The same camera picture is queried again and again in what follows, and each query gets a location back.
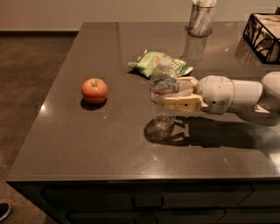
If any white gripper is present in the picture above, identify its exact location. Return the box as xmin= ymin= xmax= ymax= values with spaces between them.
xmin=163 ymin=75 xmax=234 ymax=115

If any clear plastic water bottle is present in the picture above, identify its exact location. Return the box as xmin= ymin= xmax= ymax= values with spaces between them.
xmin=150 ymin=58 xmax=179 ymax=130

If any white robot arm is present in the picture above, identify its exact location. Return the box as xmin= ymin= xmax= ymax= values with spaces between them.
xmin=161 ymin=72 xmax=280 ymax=126

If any green chip bag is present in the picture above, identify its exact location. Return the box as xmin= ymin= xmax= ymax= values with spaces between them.
xmin=128 ymin=50 xmax=193 ymax=78

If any red apple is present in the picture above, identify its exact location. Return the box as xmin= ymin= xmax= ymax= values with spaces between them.
xmin=81 ymin=78 xmax=108 ymax=104

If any dark lower drawer front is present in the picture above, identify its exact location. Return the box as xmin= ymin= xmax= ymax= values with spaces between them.
xmin=67 ymin=210 xmax=225 ymax=224

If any dark right drawer front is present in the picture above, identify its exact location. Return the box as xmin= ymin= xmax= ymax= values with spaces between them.
xmin=238 ymin=183 xmax=280 ymax=207

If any dark cabinet drawer front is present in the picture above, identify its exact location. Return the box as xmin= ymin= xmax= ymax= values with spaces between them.
xmin=43 ymin=185 xmax=252 ymax=212

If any dark shoe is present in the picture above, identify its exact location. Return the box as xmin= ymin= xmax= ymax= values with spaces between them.
xmin=0 ymin=203 xmax=11 ymax=222

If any black wire basket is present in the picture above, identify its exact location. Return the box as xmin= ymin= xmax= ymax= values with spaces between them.
xmin=243 ymin=13 xmax=280 ymax=64

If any black drawer handle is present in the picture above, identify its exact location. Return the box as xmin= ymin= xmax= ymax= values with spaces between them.
xmin=132 ymin=195 xmax=164 ymax=209

